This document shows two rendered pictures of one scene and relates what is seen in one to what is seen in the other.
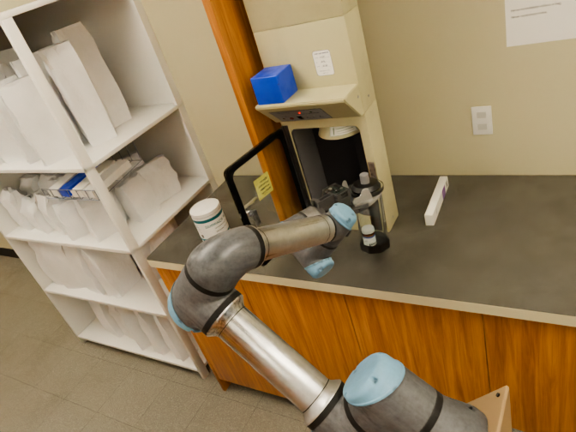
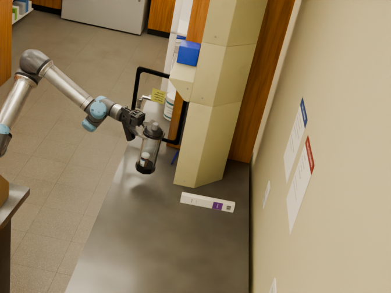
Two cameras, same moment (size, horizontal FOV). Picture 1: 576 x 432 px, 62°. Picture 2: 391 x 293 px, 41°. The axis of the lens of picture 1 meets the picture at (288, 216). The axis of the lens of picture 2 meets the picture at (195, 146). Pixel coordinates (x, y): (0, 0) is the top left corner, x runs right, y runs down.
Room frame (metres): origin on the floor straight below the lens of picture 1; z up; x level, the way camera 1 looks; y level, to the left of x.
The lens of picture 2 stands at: (0.08, -2.14, 2.45)
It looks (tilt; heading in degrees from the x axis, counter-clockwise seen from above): 29 degrees down; 51
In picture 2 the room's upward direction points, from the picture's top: 12 degrees clockwise
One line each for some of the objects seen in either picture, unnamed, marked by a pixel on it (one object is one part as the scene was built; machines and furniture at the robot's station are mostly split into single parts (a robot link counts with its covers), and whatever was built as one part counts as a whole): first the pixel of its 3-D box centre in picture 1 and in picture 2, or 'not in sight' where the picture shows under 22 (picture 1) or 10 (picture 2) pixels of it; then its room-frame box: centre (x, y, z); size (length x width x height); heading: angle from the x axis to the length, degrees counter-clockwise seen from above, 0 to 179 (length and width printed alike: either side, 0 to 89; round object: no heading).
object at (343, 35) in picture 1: (339, 123); (213, 109); (1.62, -0.28, 1.33); 0.32 x 0.25 x 0.77; 52
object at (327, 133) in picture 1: (340, 121); not in sight; (1.59, -0.28, 1.34); 0.18 x 0.18 x 0.05
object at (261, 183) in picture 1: (271, 198); (158, 106); (1.50, 0.04, 1.19); 0.30 x 0.01 x 0.40; 133
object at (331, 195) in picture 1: (332, 205); (131, 118); (1.24, -0.13, 1.24); 0.12 x 0.08 x 0.09; 116
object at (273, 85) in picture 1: (274, 84); (188, 53); (1.54, -0.09, 1.56); 0.10 x 0.10 x 0.09; 52
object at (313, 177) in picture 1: (347, 155); not in sight; (1.62, -0.28, 1.19); 0.26 x 0.24 x 0.35; 52
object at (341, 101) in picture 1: (309, 110); (182, 77); (1.48, -0.17, 1.46); 0.32 x 0.12 x 0.10; 52
